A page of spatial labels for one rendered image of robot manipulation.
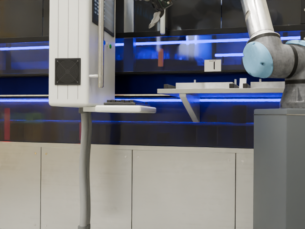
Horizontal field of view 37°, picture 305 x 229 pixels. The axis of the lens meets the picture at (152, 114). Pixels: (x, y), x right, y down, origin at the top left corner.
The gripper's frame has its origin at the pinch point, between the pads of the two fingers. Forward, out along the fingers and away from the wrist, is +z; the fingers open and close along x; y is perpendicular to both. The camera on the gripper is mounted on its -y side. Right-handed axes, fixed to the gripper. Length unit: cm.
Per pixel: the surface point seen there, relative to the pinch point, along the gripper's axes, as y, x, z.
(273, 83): 35, 53, -25
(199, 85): 15.2, 40.2, -2.8
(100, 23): 10.7, -6.3, 21.2
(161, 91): 18.0, 31.5, 15.3
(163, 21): -16.7, 10.5, -15.1
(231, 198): 7, 101, 9
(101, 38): 11.3, -0.9, 24.6
